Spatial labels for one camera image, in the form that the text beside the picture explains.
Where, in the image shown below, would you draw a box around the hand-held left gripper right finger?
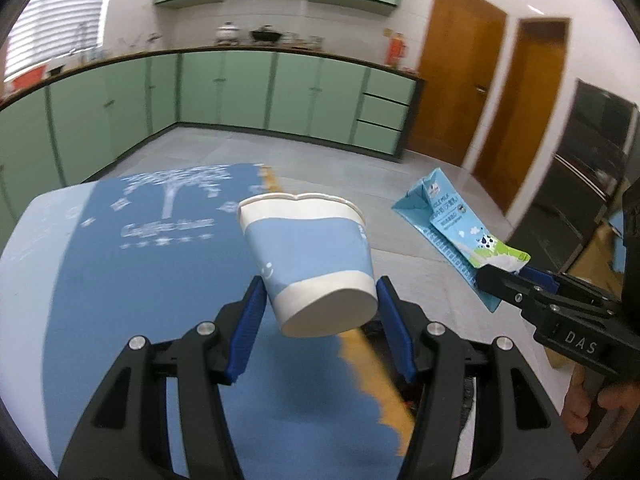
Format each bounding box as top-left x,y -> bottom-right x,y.
375,275 -> 573,480

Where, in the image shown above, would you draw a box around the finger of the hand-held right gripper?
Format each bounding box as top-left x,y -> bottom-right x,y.
475,265 -> 539,311
520,269 -> 566,294

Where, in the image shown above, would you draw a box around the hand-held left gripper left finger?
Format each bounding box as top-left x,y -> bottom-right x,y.
59,275 -> 268,480

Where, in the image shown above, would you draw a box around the blue milk carton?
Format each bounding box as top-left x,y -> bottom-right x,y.
391,167 -> 531,314

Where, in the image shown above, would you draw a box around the blue white paper cup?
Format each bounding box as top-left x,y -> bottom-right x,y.
236,192 -> 377,339

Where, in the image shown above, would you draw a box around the person's right hand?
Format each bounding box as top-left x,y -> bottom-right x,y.
562,364 -> 640,437

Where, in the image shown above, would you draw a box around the brown cardboard box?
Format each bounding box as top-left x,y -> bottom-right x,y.
592,222 -> 626,286

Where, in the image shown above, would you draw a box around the blue printed tablecloth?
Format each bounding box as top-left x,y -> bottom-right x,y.
37,162 -> 417,480

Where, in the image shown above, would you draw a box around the black refrigerator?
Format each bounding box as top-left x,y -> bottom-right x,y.
505,78 -> 640,282

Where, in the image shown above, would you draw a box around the plain wooden door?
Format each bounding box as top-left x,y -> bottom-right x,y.
472,17 -> 571,216

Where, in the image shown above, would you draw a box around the green cabinet drawer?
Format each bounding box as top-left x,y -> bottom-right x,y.
362,69 -> 419,106
352,121 -> 406,159
357,95 -> 412,134

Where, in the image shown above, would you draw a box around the green lower kitchen cabinets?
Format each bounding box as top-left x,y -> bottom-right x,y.
0,46 -> 424,221

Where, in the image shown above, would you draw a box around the orange container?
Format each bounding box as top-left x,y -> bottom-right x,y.
387,32 -> 409,67

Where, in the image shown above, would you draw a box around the black wok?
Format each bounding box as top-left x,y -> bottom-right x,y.
250,25 -> 284,44

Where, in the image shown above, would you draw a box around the red basin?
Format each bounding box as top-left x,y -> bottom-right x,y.
11,66 -> 49,89

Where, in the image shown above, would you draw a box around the white window blinds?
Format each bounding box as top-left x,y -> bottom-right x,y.
2,0 -> 119,84

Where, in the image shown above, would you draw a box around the wooden door with handle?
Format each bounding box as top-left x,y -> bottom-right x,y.
405,0 -> 508,169

